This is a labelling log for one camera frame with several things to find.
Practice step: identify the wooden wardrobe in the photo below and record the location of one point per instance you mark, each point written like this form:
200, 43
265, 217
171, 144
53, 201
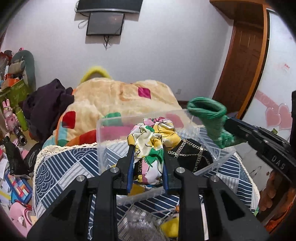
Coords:
244, 61

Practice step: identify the blue white patterned tablecloth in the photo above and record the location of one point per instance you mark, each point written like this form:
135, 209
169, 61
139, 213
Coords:
56, 167

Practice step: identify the grey green plush toy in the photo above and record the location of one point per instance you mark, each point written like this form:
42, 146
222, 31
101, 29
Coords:
22, 63

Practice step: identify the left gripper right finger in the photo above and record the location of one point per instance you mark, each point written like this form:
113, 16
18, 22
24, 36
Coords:
183, 183

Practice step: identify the floral yellow green scarf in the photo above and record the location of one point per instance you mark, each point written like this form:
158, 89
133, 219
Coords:
150, 138

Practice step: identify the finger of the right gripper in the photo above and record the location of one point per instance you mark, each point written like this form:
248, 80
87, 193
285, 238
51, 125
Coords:
245, 126
231, 139

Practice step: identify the yellow sponge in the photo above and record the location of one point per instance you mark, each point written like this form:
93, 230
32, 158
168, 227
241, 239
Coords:
136, 189

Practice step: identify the green cardboard box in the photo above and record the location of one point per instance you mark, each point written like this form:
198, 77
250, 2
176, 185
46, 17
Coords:
16, 93

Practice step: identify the white drawstring pouch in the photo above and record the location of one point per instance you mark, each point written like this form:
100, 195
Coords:
144, 228

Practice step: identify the green bottle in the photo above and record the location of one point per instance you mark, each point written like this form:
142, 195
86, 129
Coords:
21, 118

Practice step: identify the white sliding door with hearts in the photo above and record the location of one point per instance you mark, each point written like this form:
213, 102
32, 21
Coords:
271, 107

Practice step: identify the beige patchwork blanket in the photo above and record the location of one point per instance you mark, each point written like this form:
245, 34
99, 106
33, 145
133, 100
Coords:
99, 98

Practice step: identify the pink bunny toy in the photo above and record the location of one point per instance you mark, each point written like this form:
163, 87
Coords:
11, 120

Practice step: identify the dark purple garment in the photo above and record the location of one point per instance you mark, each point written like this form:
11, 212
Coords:
43, 108

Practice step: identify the yellow felt ball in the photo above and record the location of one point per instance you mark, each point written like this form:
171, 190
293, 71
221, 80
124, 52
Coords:
170, 228

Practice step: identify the green knitted cloth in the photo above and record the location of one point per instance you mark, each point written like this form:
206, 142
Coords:
213, 116

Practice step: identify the clear plastic storage box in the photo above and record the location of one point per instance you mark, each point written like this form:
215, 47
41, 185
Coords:
111, 137

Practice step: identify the operator right hand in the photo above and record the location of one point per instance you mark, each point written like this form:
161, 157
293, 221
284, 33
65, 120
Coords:
267, 195

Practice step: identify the large black wall television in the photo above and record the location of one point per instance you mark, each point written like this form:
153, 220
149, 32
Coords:
125, 6

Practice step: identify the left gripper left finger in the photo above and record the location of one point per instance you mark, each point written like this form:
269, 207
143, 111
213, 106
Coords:
113, 182

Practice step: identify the black pouch with chain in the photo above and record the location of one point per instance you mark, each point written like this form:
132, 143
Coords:
191, 155

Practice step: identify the yellow green fuzzy hoop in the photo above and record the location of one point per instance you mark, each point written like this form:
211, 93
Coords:
95, 71

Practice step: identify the small black wall monitor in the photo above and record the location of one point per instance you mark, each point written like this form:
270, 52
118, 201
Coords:
103, 23

